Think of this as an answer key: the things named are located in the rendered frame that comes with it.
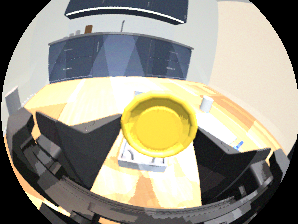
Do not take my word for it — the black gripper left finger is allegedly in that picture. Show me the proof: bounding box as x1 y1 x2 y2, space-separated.
35 112 122 190

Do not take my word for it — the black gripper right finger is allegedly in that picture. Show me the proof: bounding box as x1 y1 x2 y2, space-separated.
192 125 271 205

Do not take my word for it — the yellow plate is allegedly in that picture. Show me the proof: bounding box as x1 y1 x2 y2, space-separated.
121 91 198 157

